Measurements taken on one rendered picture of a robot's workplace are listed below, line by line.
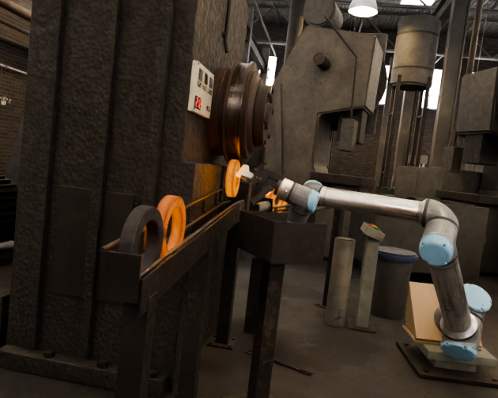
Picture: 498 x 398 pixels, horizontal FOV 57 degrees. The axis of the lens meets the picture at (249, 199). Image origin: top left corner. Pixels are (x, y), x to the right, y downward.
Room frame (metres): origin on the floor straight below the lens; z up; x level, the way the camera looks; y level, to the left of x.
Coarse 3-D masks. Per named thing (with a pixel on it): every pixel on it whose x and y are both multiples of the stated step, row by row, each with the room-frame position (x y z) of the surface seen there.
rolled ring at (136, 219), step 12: (132, 216) 1.00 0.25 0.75; (144, 216) 1.01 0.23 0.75; (156, 216) 1.08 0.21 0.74; (132, 228) 0.98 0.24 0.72; (156, 228) 1.10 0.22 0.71; (120, 240) 0.97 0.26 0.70; (132, 240) 0.97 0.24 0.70; (156, 240) 1.11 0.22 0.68; (120, 252) 0.97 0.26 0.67; (132, 252) 0.97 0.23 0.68; (156, 252) 1.11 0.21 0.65; (144, 264) 1.09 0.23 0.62
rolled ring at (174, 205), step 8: (168, 200) 1.20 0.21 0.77; (176, 200) 1.23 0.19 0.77; (160, 208) 1.17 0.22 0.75; (168, 208) 1.18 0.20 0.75; (176, 208) 1.26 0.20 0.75; (184, 208) 1.30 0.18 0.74; (168, 216) 1.18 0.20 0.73; (176, 216) 1.29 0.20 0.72; (184, 216) 1.31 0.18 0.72; (176, 224) 1.30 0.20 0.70; (184, 224) 1.32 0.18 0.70; (176, 232) 1.30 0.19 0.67; (184, 232) 1.32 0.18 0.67; (168, 240) 1.29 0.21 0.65; (176, 240) 1.29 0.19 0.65; (168, 248) 1.26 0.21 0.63; (160, 256) 1.17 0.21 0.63
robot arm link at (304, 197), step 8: (296, 184) 1.87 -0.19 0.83; (296, 192) 1.85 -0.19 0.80; (304, 192) 1.85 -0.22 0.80; (312, 192) 1.86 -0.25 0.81; (288, 200) 1.86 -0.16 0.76; (296, 200) 1.85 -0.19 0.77; (304, 200) 1.84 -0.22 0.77; (312, 200) 1.84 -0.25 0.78; (296, 208) 1.88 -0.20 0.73; (304, 208) 1.86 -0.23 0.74; (312, 208) 1.85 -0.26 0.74
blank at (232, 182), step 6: (234, 162) 1.89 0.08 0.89; (228, 168) 1.87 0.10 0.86; (234, 168) 1.87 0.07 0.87; (228, 174) 1.86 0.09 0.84; (234, 174) 1.87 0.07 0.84; (228, 180) 1.86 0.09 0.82; (234, 180) 1.88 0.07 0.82; (228, 186) 1.86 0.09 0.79; (234, 186) 1.89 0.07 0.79; (228, 192) 1.88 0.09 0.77; (234, 192) 1.90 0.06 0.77
